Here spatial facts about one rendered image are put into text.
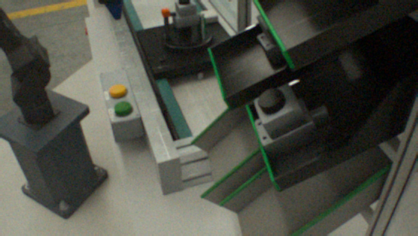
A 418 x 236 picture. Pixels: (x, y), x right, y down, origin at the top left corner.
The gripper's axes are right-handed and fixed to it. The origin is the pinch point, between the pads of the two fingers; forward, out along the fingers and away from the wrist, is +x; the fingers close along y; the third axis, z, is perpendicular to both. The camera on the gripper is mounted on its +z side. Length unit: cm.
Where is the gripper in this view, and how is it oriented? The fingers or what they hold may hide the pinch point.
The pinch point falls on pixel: (115, 1)
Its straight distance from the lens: 75.4
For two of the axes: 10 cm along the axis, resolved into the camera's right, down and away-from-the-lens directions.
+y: -3.1, -6.1, 7.3
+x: 0.5, 7.6, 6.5
